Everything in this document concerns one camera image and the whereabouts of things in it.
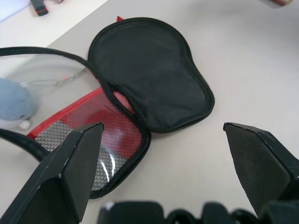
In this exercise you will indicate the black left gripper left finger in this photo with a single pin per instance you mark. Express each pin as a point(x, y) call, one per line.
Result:
point(58, 177)

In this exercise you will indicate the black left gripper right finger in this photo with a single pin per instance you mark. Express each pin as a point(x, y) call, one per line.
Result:
point(264, 168)

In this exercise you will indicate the black red paddle case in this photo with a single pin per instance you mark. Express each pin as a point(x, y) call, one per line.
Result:
point(149, 70)

